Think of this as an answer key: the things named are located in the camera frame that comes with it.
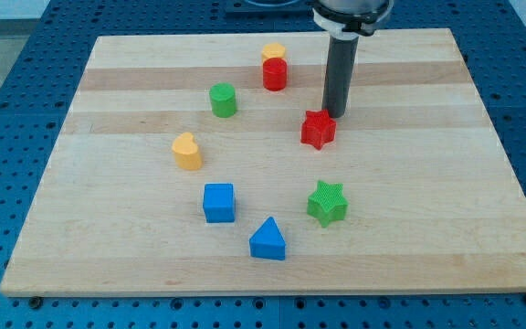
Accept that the red star block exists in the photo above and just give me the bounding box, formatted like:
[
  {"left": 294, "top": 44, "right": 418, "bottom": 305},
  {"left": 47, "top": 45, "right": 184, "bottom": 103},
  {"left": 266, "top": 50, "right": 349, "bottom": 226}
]
[{"left": 300, "top": 109, "right": 337, "bottom": 150}]

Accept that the green star block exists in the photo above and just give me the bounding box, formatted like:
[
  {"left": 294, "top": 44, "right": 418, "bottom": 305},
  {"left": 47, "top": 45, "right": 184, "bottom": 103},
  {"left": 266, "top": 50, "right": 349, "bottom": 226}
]
[{"left": 307, "top": 180, "right": 348, "bottom": 228}]

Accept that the blue cube block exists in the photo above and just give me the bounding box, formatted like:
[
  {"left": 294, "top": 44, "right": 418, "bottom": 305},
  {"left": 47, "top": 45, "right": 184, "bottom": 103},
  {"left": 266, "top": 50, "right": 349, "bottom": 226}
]
[{"left": 203, "top": 183, "right": 236, "bottom": 223}]

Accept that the blue triangle block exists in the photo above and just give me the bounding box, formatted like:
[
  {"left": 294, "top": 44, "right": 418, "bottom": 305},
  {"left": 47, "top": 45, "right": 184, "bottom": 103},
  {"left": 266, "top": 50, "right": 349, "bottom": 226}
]
[{"left": 248, "top": 217, "right": 286, "bottom": 260}]

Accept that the yellow heart block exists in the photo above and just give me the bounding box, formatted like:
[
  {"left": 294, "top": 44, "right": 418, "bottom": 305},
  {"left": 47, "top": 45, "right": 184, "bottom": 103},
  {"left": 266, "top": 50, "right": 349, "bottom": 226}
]
[{"left": 172, "top": 132, "right": 203, "bottom": 171}]

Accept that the green cylinder block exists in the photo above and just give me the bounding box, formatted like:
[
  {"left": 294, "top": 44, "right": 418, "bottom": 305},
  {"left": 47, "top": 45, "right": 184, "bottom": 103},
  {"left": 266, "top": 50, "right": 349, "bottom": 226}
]
[{"left": 209, "top": 82, "right": 237, "bottom": 118}]

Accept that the light wooden board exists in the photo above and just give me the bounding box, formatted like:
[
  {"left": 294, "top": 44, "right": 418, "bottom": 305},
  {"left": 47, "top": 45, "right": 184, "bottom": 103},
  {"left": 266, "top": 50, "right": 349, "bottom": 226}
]
[{"left": 0, "top": 29, "right": 526, "bottom": 297}]

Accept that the red cylinder block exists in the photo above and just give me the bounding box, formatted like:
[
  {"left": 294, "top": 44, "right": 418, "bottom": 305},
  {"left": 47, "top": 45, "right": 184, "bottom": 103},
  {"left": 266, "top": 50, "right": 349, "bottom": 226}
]
[{"left": 262, "top": 58, "right": 288, "bottom": 91}]

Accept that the yellow hexagon block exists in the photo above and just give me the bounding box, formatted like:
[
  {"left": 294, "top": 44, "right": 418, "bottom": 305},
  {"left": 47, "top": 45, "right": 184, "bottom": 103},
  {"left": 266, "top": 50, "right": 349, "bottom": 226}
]
[{"left": 261, "top": 42, "right": 287, "bottom": 63}]

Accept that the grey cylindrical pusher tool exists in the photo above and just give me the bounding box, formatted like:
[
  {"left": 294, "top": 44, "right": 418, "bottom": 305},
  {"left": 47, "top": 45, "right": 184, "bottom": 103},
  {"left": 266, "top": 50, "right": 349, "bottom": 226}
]
[{"left": 322, "top": 37, "right": 358, "bottom": 119}]

